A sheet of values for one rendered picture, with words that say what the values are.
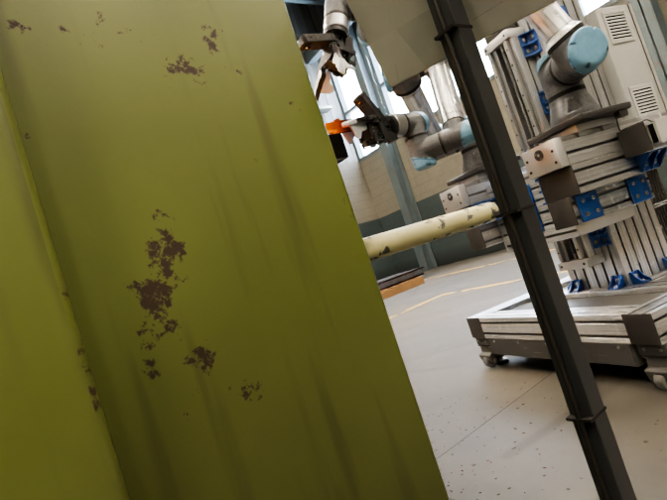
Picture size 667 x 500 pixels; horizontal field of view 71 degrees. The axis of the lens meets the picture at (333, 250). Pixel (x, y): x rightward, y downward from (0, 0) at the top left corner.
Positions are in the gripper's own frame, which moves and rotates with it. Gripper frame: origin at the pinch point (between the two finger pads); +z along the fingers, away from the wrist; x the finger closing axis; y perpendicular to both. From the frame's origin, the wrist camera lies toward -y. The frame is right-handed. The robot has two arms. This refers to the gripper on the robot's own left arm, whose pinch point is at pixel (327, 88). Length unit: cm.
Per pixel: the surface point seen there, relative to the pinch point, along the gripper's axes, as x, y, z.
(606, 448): -54, 23, 90
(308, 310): -40, -24, 71
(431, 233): -34, 6, 52
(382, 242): -34, -6, 56
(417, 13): -47, -8, 15
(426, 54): -43.8, -3.1, 19.8
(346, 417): -39, -17, 86
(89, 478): -50, -50, 90
